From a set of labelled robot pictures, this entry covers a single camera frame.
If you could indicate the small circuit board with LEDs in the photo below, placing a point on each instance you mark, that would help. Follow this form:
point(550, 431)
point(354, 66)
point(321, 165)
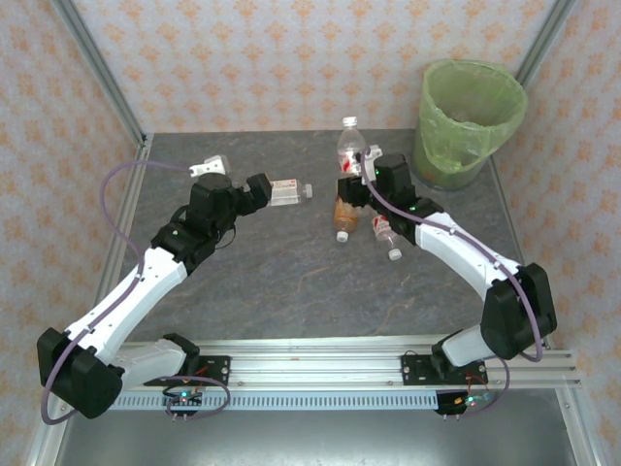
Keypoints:
point(466, 400)
point(184, 399)

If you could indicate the brown tea bottle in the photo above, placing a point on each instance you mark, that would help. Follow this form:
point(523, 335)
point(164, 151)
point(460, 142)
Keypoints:
point(344, 221)

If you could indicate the clear plastic bin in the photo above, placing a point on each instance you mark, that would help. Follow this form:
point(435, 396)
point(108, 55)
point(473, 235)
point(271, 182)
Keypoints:
point(451, 183)

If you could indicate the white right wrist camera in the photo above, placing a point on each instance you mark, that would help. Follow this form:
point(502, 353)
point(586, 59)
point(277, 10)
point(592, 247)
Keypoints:
point(372, 151)

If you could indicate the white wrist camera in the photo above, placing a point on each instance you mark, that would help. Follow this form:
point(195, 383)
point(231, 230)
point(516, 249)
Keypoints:
point(372, 151)
point(211, 165)

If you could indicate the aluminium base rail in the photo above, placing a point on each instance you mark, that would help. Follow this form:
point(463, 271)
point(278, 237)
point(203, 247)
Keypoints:
point(315, 364)

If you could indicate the aluminium frame leg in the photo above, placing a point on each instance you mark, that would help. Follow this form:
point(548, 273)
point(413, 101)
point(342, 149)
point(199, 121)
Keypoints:
point(41, 444)
point(577, 427)

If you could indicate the grey metal panel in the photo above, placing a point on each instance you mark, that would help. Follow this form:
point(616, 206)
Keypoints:
point(310, 437)

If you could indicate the long ribbed bottle red-white label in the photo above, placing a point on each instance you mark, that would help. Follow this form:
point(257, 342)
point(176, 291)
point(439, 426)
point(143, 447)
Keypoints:
point(350, 143)

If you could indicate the small clear bottle white cap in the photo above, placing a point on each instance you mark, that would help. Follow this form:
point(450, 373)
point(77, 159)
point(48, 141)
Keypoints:
point(385, 233)

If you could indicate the aluminium frame post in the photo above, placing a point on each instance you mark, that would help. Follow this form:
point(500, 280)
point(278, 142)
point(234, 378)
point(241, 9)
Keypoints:
point(97, 68)
point(543, 41)

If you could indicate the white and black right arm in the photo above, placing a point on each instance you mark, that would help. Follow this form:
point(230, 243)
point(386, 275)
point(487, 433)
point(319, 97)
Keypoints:
point(466, 255)

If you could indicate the aluminium table side rail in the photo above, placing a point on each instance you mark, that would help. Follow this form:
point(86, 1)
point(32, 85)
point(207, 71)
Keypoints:
point(131, 194)
point(515, 218)

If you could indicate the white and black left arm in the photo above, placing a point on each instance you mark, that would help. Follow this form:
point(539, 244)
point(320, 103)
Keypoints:
point(126, 301)

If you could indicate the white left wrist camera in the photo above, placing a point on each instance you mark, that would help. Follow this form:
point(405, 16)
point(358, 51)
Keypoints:
point(211, 165)

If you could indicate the square bottle with white label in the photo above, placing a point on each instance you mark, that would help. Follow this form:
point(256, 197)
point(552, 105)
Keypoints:
point(291, 193)

